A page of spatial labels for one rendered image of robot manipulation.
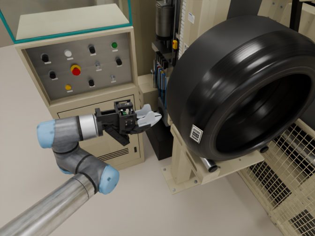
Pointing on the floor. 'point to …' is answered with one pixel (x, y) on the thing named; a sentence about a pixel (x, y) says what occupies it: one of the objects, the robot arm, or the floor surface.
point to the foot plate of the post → (193, 181)
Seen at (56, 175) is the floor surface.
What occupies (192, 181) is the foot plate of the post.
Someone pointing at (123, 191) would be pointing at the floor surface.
